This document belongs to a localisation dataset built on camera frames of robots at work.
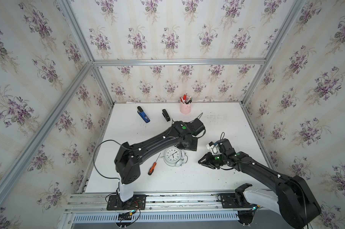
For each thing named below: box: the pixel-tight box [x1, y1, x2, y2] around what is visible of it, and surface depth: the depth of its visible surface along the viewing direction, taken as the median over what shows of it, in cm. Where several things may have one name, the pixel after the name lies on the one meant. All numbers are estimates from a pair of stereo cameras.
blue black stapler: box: [136, 105, 151, 124], surface depth 111 cm
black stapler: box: [162, 108, 171, 122], surface depth 110 cm
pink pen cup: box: [180, 98, 193, 115], surface depth 112 cm
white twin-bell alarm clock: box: [159, 146, 189, 168], surface depth 87 cm
